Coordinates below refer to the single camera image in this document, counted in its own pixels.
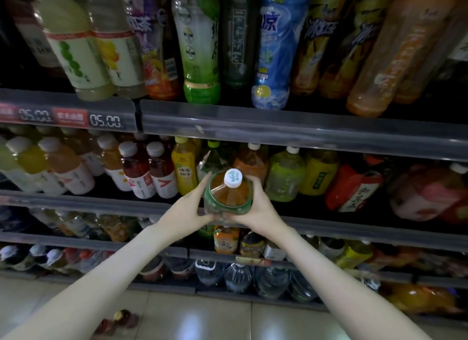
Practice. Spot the person's right thumb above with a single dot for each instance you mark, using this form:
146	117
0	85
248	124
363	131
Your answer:
257	191

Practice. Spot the person's left forearm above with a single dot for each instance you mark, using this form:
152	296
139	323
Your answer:
95	288

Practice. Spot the orange-labelled drink bottle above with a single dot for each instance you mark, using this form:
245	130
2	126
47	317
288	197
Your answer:
435	62
395	58

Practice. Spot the yellow-labelled iced tea bottle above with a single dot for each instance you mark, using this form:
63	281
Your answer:
316	47
351	54

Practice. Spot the pale yellow lemon juice bottle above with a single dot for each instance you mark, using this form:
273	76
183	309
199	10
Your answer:
119	58

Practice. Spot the pink-labelled drink bottle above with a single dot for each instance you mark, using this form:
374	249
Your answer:
427	197

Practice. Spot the row of mixed-cap soda bottles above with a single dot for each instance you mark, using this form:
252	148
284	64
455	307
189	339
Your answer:
47	257

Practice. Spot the orange-labelled tea bottle, white cap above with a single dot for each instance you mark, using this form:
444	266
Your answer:
252	162

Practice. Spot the person's right hand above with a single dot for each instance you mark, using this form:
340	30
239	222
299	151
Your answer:
261	213

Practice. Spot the purple-labelled fruit tea bottle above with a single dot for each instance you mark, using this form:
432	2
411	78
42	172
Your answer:
153	47

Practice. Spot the red and black price tag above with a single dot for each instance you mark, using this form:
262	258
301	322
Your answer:
25	114
87	118

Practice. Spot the red-labelled tea bottle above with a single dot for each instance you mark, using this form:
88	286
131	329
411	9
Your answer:
353	188

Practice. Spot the dark bottles on floor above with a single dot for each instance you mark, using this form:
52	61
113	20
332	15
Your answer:
115	323

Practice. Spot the small orange-labelled bottle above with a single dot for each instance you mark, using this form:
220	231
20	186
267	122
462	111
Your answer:
226	240

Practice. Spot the orange juice bottle, white label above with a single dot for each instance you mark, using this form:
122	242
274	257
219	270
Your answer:
111	164

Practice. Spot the yellow pomelo drink bottle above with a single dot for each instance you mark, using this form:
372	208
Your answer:
184	166

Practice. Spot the small yellow-labelled bottle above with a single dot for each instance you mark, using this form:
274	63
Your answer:
353	254

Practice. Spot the blue-labelled drink bottle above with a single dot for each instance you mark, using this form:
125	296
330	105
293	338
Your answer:
276	51

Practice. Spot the clear green-labelled tea bottle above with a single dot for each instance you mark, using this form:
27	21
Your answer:
199	54

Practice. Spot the long grey shelf rail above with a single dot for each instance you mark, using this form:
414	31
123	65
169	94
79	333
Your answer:
303	131

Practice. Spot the light green tea bottle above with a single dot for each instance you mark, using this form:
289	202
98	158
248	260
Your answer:
285	175

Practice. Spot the dim white-labelled bottle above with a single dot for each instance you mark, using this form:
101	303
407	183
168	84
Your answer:
34	36

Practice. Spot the large clear water bottle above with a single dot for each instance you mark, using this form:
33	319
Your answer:
238	277
301	286
209	272
272	281

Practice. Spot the person's left hand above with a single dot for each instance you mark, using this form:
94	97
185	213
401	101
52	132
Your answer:
182	215

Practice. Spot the dark green tea bottle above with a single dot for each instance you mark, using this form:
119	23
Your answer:
237	40

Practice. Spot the small dark-labelled bottle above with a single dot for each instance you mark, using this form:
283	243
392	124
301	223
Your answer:
252	244

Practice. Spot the row of blurred small bottles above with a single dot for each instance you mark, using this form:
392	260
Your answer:
73	224

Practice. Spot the pale green grape juice bottle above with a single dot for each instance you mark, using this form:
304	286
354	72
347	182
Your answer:
75	58

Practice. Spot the person's right forearm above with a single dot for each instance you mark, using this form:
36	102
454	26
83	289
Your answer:
336	288

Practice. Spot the large orange soda bottle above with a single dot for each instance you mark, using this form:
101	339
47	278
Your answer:
420	297

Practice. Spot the dark red drink bottle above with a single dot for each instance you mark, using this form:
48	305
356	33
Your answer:
162	173
137	173

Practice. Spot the row of white-capped juice bottles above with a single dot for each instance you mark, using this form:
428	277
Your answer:
47	164

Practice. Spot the person's left thumb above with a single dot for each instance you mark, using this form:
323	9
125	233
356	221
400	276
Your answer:
203	190

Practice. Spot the yellow-green tea bottle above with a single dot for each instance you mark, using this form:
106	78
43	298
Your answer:
318	173

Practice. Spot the clear bottle with green cap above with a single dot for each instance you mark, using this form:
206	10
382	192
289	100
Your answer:
210	160

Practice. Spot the dark cola bottle, red label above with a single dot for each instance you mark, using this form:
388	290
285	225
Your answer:
155	268
181	267

